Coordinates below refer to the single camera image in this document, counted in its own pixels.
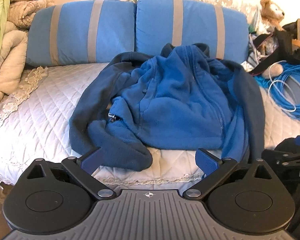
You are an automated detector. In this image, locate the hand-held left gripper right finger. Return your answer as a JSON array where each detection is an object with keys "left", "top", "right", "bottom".
[{"left": 184, "top": 148, "right": 272, "bottom": 202}]

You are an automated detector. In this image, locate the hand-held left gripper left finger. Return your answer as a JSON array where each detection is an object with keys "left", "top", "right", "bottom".
[{"left": 27, "top": 147, "right": 116, "bottom": 201}]

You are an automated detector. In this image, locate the blue fleece jacket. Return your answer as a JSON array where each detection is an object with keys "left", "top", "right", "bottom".
[{"left": 69, "top": 42, "right": 265, "bottom": 172}]

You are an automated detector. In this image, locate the white quilted bedspread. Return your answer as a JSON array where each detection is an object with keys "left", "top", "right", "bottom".
[{"left": 0, "top": 61, "right": 298, "bottom": 188}]

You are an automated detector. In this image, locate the white blue striped cloth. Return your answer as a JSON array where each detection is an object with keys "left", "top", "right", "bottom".
[{"left": 247, "top": 34, "right": 264, "bottom": 68}]

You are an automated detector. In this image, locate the blue grey-striped pillow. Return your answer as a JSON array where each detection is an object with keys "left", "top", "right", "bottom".
[
  {"left": 26, "top": 0, "right": 138, "bottom": 67},
  {"left": 135, "top": 0, "right": 249, "bottom": 60}
]

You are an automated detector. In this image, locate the brown teddy bear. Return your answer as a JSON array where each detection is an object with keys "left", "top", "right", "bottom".
[{"left": 259, "top": 0, "right": 286, "bottom": 79}]

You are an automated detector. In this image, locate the cream patterned cover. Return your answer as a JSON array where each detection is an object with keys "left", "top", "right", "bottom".
[{"left": 150, "top": 0, "right": 263, "bottom": 28}]

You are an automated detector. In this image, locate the beige quilted blanket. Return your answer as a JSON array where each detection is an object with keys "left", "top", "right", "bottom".
[{"left": 7, "top": 0, "right": 55, "bottom": 29}]

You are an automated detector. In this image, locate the light green duvet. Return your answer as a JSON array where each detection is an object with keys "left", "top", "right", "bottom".
[{"left": 0, "top": 0, "right": 53, "bottom": 67}]

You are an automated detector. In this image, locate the white cable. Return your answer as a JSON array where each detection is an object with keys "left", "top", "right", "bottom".
[{"left": 268, "top": 60, "right": 297, "bottom": 112}]

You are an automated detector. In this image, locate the black bag with strap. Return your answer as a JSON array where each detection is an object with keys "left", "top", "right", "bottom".
[{"left": 249, "top": 34, "right": 288, "bottom": 76}]

